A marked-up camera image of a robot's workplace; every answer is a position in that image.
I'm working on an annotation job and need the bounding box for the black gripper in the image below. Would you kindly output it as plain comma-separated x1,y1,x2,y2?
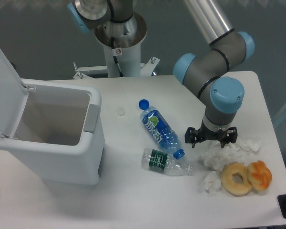
184,124,237,148

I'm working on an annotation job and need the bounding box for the blue label plastic bottle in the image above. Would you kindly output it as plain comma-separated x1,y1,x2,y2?
140,106,185,159

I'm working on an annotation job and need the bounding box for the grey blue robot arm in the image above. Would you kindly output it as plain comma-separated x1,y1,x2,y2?
67,0,255,146

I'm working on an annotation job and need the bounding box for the clear green label bottle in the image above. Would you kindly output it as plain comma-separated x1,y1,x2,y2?
141,148,194,177

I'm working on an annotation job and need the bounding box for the blue bottle cap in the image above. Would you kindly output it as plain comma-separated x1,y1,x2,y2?
138,99,150,110

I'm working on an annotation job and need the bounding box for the white bottle cap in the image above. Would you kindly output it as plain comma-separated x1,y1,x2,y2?
116,107,126,116

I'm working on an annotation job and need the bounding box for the large crumpled white tissue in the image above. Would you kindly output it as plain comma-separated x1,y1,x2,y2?
201,139,262,172

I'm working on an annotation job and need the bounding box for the small crumpled white tissue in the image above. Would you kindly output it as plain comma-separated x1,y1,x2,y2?
204,171,222,197

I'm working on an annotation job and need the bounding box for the orange glazed bread roll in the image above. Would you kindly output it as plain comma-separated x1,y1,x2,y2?
247,160,272,191

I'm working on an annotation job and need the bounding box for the white trash bin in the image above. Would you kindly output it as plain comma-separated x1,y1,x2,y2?
0,79,105,185

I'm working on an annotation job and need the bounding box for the white bin lid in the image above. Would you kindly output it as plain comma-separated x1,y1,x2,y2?
0,49,36,138

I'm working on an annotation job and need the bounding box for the ring doughnut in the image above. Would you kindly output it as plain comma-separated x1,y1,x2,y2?
221,163,252,196

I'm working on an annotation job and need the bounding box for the black cable on pedestal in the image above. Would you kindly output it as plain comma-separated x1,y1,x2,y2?
110,37,124,78

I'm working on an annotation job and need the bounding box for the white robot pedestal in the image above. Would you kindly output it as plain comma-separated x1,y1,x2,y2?
73,12,160,79

